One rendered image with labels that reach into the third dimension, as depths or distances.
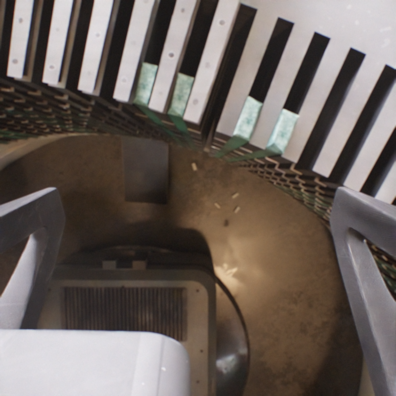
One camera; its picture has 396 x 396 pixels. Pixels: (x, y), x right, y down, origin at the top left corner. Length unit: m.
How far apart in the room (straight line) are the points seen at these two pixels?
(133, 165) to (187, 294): 0.46
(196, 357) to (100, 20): 0.99
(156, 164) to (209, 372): 0.65
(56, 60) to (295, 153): 0.16
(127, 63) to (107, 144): 1.10
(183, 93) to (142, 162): 0.99
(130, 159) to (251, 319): 0.72
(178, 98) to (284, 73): 0.07
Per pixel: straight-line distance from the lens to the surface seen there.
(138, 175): 1.24
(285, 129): 0.23
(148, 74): 0.23
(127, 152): 1.21
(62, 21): 0.25
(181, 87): 0.23
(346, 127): 0.25
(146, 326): 1.10
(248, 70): 0.24
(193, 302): 1.06
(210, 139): 0.77
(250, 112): 0.23
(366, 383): 1.56
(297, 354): 1.49
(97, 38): 0.24
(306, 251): 1.36
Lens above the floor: 1.28
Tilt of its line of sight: 85 degrees down
